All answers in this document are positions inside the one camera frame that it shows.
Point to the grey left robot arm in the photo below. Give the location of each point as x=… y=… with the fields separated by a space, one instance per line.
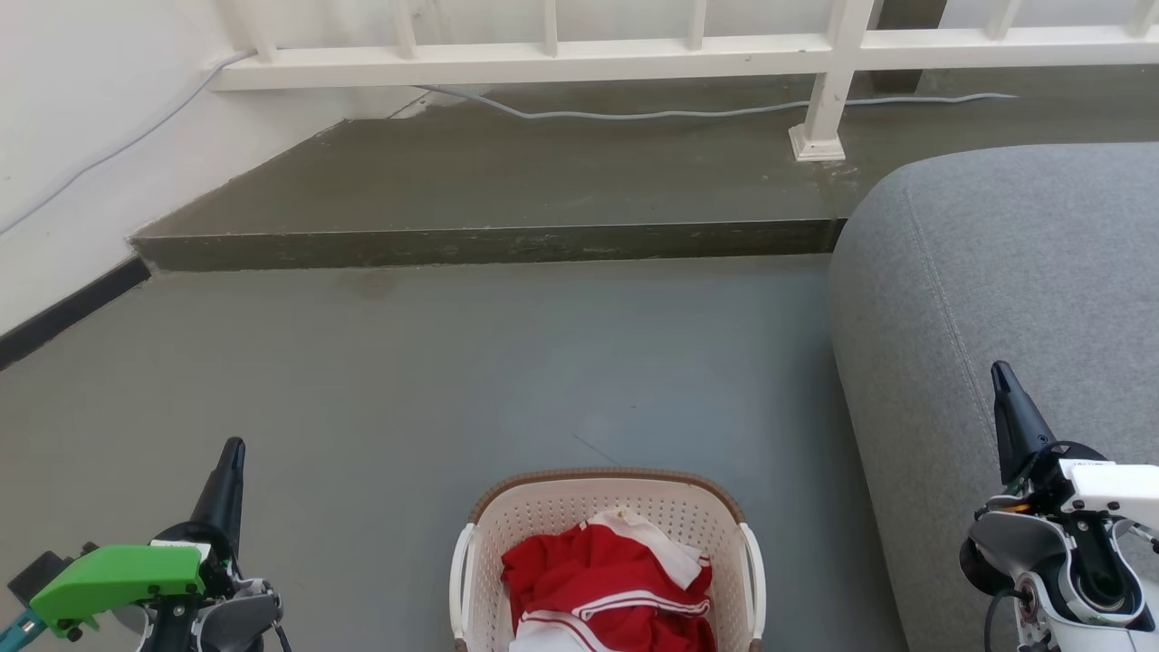
x=231 y=625

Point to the white railing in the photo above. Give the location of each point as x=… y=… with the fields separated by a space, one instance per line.
x=634 y=54

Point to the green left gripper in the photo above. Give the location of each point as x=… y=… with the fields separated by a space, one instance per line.
x=118 y=575

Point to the grey fabric sofa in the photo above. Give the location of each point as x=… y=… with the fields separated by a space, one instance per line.
x=996 y=299

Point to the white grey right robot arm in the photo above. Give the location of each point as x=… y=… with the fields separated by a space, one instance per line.
x=1059 y=575

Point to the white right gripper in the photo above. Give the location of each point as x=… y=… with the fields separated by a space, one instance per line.
x=1112 y=493

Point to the white plastic laundry basket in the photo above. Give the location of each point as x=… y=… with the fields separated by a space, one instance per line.
x=543 y=516

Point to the black baseboard strip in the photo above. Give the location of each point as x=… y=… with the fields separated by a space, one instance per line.
x=63 y=312

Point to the red garment with white stripes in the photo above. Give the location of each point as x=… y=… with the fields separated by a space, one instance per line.
x=589 y=589

